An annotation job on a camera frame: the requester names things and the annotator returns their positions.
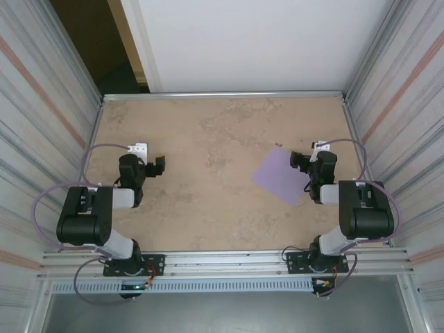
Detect corrugated metal side panel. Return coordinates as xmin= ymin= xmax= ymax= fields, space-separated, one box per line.
xmin=0 ymin=0 xmax=104 ymax=333
xmin=341 ymin=0 xmax=444 ymax=333

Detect grey slotted cable duct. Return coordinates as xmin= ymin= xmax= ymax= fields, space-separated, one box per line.
xmin=51 ymin=279 xmax=315 ymax=295

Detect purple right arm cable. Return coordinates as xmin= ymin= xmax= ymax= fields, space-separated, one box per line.
xmin=316 ymin=137 xmax=403 ymax=298

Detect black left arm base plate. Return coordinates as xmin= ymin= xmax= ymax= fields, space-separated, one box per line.
xmin=103 ymin=254 xmax=166 ymax=278

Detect aluminium mounting rail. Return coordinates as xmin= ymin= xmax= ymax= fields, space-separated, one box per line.
xmin=37 ymin=246 xmax=416 ymax=280

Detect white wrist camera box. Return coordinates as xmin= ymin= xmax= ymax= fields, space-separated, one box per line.
xmin=309 ymin=140 xmax=330 ymax=163
xmin=126 ymin=142 xmax=149 ymax=164

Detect purple paper sheet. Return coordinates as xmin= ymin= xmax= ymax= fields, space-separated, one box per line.
xmin=250 ymin=145 xmax=312 ymax=207

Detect aluminium table side rail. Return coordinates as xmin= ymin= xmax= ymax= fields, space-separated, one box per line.
xmin=341 ymin=95 xmax=392 ymax=248
xmin=63 ymin=99 xmax=105 ymax=253

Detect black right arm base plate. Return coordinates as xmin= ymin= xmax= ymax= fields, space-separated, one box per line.
xmin=285 ymin=250 xmax=349 ymax=275

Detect aluminium table end rail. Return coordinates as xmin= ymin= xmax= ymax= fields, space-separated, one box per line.
xmin=101 ymin=90 xmax=348 ymax=103

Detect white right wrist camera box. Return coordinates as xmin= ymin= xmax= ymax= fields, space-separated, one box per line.
xmin=309 ymin=140 xmax=330 ymax=163

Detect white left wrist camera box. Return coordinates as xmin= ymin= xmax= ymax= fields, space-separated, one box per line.
xmin=126 ymin=142 xmax=149 ymax=164

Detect white door frame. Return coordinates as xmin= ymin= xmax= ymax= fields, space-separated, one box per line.
xmin=106 ymin=0 xmax=164 ymax=94

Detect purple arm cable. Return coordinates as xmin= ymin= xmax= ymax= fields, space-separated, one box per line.
xmin=316 ymin=137 xmax=403 ymax=298
xmin=31 ymin=142 xmax=137 ymax=307

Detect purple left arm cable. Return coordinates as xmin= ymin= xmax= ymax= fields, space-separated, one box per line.
xmin=31 ymin=142 xmax=137 ymax=307

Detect red and orange wires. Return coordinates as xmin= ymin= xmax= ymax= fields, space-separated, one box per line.
xmin=142 ymin=263 xmax=157 ymax=288
xmin=321 ymin=265 xmax=343 ymax=288

